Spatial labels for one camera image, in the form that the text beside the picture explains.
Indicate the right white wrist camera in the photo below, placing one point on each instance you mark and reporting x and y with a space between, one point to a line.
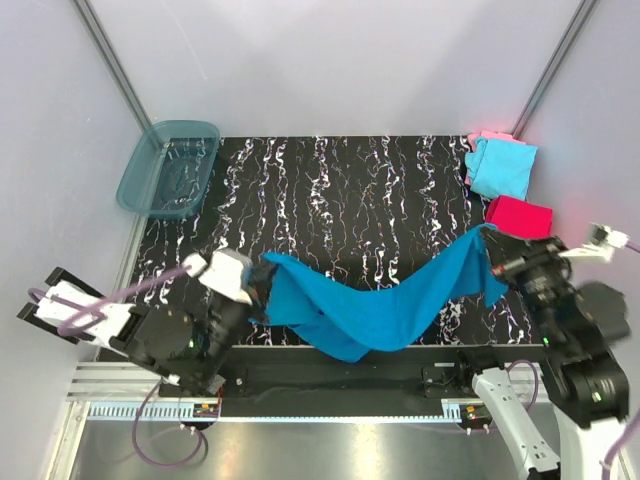
601 244

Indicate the white slotted cable duct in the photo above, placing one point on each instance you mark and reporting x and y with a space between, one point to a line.
166 411

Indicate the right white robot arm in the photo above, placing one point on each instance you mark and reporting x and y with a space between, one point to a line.
585 384

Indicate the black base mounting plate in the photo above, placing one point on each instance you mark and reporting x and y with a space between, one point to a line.
302 379

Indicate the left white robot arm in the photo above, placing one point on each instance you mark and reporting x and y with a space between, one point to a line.
186 350

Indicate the blue t shirt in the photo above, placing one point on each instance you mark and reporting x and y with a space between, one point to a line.
347 324

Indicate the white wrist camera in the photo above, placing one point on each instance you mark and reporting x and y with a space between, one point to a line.
601 244
227 273

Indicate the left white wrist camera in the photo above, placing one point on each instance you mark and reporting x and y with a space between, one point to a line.
227 273

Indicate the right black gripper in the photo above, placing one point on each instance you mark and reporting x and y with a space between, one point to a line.
520 254

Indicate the pink folded shirt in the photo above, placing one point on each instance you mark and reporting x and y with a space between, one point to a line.
486 134

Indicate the red folded shirt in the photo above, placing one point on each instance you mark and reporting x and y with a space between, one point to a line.
520 218

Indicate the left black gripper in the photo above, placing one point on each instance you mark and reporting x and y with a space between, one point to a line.
261 278

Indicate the teal plastic bin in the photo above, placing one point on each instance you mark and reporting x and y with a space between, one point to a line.
169 171

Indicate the light blue folded shirt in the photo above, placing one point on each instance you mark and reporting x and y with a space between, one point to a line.
500 168

